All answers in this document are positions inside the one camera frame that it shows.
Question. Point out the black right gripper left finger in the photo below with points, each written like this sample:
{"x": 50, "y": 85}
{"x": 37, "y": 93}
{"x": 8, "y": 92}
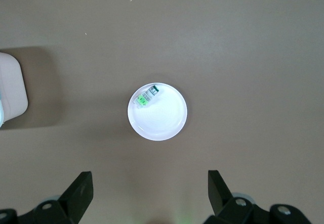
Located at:
{"x": 73, "y": 198}

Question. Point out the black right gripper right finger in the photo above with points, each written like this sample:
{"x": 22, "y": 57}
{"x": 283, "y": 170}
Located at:
{"x": 222, "y": 200}

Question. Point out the white lidded storage box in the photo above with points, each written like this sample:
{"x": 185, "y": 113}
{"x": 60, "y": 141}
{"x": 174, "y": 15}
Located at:
{"x": 11, "y": 92}

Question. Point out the pale pink round plate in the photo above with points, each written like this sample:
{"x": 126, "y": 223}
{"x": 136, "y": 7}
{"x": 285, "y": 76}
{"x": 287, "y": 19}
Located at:
{"x": 162, "y": 120}

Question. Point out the green push button switch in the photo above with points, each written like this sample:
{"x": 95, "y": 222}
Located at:
{"x": 146, "y": 96}

